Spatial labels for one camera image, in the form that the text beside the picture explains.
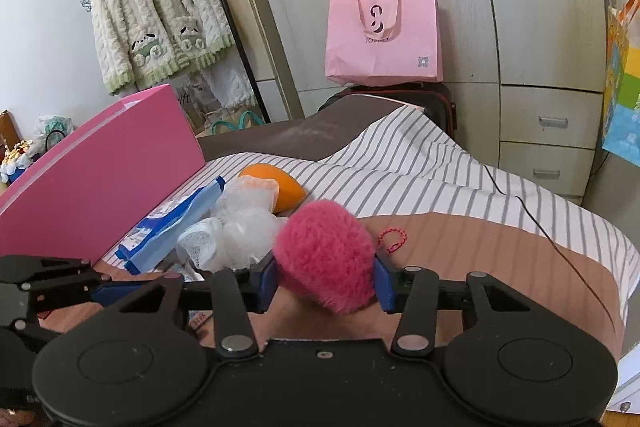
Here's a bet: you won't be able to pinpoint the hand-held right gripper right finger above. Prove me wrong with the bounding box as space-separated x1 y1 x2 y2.
375 254 538 356

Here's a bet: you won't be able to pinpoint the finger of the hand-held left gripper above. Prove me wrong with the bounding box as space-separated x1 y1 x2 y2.
0 254 153 309

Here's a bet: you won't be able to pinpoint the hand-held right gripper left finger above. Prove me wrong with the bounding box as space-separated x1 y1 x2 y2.
117 257 278 358

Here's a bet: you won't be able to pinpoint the pink fluffy pom keychain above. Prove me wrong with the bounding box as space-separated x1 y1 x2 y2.
272 199 408 315

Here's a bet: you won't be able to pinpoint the pink cardboard box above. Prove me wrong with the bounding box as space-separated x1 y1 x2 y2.
0 84 206 268

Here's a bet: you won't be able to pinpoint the person's left hand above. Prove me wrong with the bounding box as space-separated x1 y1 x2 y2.
0 407 38 427

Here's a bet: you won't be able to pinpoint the white mesh bath puff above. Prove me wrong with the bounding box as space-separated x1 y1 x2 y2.
177 179 288 271

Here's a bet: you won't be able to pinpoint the blue and white packet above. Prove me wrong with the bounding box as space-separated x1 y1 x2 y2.
117 177 226 273

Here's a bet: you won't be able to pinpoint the orange sponge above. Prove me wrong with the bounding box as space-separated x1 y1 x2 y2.
239 163 307 214

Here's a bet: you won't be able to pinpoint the brown ribbed mat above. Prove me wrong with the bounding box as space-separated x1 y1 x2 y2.
40 212 626 358

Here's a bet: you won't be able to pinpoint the striped bed sheet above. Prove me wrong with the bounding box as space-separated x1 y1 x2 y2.
117 104 640 323

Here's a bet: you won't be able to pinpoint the dark brown cloth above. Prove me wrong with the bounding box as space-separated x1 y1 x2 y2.
197 94 406 162

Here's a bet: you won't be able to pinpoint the flower bouquet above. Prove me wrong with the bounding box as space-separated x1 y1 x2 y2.
0 139 46 185

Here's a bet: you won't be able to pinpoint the white and teal bundle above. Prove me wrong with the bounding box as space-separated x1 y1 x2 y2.
35 114 76 152

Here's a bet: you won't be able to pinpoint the white pajama pants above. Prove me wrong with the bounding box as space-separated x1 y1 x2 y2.
170 57 258 118

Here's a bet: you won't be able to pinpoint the pink tote bag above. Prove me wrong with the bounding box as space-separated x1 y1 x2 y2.
325 0 444 86

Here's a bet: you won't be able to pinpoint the white fleece cardigan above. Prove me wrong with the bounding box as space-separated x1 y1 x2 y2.
87 0 236 96

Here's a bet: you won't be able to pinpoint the black clothes rack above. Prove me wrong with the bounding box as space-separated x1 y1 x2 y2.
117 0 273 125

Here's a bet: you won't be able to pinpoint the colourful paper gift bag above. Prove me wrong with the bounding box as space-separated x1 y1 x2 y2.
601 0 640 168

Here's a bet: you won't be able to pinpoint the grey wooden wardrobe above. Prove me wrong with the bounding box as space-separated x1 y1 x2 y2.
220 0 608 198

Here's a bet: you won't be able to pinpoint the black cable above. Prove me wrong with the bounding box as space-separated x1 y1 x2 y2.
481 163 619 324

